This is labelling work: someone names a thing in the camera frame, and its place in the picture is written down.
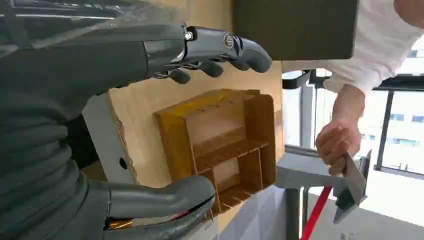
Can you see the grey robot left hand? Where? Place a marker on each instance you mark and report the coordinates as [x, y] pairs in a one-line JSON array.
[[99, 63]]

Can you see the person's hand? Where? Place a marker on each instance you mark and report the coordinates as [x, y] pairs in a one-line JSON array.
[[336, 142]]

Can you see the white pillar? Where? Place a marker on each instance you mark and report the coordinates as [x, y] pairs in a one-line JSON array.
[[306, 116]]

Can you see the grey side table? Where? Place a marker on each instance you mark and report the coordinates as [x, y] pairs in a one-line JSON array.
[[304, 172]]

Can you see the red pole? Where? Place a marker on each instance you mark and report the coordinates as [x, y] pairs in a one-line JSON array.
[[314, 215]]

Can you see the grey desk edge panel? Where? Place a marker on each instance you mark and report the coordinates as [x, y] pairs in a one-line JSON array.
[[106, 142]]

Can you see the person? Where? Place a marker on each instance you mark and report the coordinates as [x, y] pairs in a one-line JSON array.
[[374, 46]]

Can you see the wooden card box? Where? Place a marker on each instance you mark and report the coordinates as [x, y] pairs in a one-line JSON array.
[[218, 132]]

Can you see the dark flat panel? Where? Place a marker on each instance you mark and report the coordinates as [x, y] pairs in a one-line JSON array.
[[294, 30]]

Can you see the ribbed grey left arm sleeve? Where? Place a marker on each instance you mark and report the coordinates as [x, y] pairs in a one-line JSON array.
[[33, 165]]

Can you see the black window frame post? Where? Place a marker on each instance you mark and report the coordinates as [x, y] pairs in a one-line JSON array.
[[384, 132]]

